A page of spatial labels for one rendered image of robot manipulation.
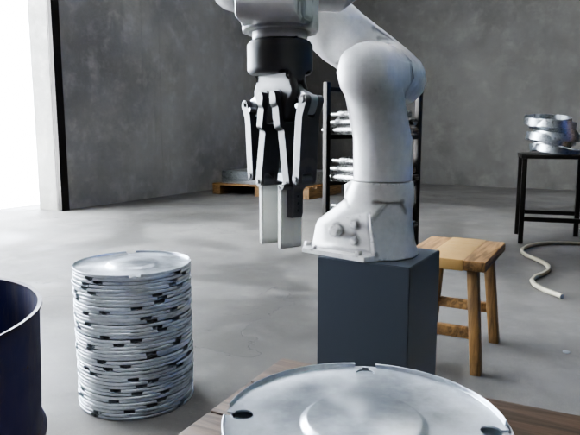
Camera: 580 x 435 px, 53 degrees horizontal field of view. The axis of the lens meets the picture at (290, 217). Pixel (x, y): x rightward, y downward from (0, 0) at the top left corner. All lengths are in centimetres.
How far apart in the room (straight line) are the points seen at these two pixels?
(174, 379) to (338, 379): 85
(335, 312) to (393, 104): 39
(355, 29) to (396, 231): 38
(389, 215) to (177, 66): 564
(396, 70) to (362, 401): 58
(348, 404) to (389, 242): 48
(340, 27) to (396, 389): 67
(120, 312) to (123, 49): 478
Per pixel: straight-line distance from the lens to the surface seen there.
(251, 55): 68
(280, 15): 62
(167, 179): 644
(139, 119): 613
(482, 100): 778
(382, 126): 106
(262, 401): 68
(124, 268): 149
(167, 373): 150
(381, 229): 107
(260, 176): 71
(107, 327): 145
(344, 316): 111
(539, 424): 77
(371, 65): 101
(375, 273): 106
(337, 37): 113
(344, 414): 64
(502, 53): 779
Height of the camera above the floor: 68
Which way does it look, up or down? 8 degrees down
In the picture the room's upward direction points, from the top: straight up
